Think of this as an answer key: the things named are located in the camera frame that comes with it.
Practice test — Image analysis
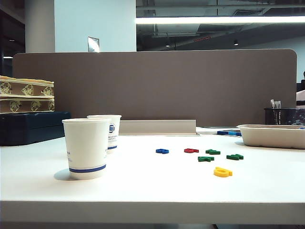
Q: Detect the beige cable tray lid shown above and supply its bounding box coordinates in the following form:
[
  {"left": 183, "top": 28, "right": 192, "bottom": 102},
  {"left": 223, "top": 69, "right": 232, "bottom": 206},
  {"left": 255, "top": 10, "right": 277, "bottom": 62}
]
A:
[{"left": 118, "top": 119, "right": 197, "bottom": 135}]

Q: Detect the dark blue plastic case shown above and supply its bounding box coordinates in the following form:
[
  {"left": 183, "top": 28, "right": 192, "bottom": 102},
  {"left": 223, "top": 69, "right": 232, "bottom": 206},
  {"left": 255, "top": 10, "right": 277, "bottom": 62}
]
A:
[{"left": 0, "top": 111, "right": 71, "bottom": 146}]

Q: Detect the small wall sign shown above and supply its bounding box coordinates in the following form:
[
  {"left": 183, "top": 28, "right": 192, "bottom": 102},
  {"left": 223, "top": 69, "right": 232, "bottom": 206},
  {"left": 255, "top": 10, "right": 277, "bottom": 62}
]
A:
[{"left": 87, "top": 36, "right": 100, "bottom": 53}]

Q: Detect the white paper cup blue band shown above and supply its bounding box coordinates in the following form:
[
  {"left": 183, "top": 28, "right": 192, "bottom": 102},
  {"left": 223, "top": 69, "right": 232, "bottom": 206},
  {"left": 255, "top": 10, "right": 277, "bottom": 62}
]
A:
[
  {"left": 61, "top": 117, "right": 112, "bottom": 181},
  {"left": 86, "top": 114, "right": 122, "bottom": 150}
]

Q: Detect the yellow magnet letter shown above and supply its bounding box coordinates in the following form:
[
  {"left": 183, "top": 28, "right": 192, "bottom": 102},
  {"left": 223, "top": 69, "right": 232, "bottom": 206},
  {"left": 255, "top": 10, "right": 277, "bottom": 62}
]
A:
[{"left": 213, "top": 167, "right": 233, "bottom": 178}]

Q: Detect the blue flat object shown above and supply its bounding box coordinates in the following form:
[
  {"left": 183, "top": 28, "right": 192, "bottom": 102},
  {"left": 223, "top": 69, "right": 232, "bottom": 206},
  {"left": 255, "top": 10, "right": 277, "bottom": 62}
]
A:
[{"left": 196, "top": 127, "right": 243, "bottom": 137}]

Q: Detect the person in pink shirt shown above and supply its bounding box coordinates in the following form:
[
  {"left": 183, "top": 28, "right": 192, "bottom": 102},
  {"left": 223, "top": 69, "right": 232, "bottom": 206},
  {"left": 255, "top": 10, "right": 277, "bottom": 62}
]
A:
[{"left": 296, "top": 90, "right": 305, "bottom": 107}]

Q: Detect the brown fabric desk partition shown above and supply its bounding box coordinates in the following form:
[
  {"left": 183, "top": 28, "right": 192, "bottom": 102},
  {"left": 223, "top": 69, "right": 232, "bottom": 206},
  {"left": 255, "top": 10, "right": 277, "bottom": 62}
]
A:
[{"left": 12, "top": 49, "right": 298, "bottom": 127}]

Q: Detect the long ceiling light strip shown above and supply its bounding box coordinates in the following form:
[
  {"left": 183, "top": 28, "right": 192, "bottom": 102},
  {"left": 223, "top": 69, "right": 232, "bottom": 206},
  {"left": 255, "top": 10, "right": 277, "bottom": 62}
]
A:
[{"left": 135, "top": 16, "right": 305, "bottom": 25}]

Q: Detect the beige oval pulp tray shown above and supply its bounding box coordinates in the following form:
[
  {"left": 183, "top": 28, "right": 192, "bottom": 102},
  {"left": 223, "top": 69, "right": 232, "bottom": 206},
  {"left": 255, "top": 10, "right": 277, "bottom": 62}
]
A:
[{"left": 238, "top": 124, "right": 305, "bottom": 150}]

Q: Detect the black mesh pen holder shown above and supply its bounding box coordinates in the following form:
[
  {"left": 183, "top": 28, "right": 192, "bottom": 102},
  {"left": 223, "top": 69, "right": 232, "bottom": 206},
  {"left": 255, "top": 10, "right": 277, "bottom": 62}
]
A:
[{"left": 264, "top": 107, "right": 284, "bottom": 125}]

